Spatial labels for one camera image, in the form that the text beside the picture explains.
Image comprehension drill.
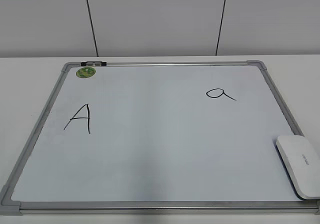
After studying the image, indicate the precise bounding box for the white magnetic whiteboard grey frame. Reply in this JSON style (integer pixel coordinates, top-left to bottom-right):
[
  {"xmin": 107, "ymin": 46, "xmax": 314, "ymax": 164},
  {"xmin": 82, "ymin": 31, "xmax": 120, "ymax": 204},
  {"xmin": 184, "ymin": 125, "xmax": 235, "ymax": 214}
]
[{"xmin": 0, "ymin": 60, "xmax": 320, "ymax": 216}]

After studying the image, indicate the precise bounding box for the round green magnet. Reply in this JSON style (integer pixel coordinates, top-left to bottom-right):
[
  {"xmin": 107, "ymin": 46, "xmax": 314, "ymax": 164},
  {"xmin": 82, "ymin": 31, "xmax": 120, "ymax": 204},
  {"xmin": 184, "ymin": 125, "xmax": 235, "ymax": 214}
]
[{"xmin": 76, "ymin": 67, "xmax": 96, "ymax": 79}]

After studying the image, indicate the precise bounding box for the white rectangular whiteboard eraser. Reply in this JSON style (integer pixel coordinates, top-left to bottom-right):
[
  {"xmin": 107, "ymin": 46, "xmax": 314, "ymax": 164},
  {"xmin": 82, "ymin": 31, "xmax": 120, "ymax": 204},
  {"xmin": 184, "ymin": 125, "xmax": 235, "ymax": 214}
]
[{"xmin": 276, "ymin": 135, "xmax": 320, "ymax": 200}]

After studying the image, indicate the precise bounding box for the black grey marker holder clip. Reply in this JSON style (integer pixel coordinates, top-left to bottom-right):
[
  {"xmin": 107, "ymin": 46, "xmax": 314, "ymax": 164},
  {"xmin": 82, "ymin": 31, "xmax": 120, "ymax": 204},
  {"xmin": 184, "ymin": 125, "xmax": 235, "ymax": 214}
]
[{"xmin": 80, "ymin": 61, "xmax": 107, "ymax": 67}]

